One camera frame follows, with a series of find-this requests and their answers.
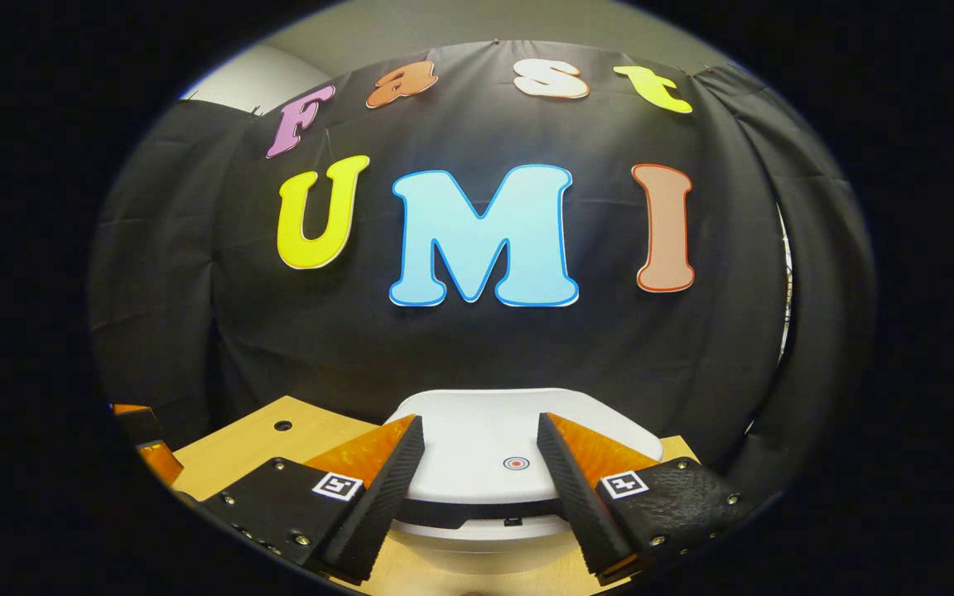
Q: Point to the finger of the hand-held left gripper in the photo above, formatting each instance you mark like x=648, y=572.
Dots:
x=131, y=409
x=161, y=462

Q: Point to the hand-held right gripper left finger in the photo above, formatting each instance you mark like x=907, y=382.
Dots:
x=382, y=505

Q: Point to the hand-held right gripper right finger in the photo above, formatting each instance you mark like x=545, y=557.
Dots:
x=576, y=505

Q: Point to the grey desktop garbage bin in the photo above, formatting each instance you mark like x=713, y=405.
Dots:
x=477, y=439

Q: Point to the wooden desktop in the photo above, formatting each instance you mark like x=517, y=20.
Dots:
x=237, y=447

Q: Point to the black backdrop cloth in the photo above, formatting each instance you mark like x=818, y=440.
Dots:
x=361, y=348

